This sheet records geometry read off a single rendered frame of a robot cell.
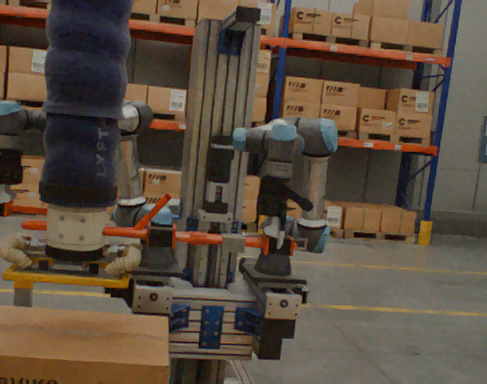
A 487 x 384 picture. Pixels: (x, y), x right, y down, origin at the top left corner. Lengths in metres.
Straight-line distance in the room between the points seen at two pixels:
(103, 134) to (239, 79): 0.95
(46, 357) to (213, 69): 1.34
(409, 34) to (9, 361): 8.98
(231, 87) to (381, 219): 7.71
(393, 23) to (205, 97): 7.67
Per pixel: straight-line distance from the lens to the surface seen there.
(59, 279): 1.63
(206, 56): 2.44
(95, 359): 1.66
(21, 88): 8.96
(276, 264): 2.35
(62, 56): 1.63
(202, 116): 2.41
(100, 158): 1.63
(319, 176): 2.22
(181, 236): 1.70
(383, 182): 11.29
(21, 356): 1.68
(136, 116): 2.12
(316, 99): 9.37
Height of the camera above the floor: 1.61
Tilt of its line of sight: 8 degrees down
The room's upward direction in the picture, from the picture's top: 5 degrees clockwise
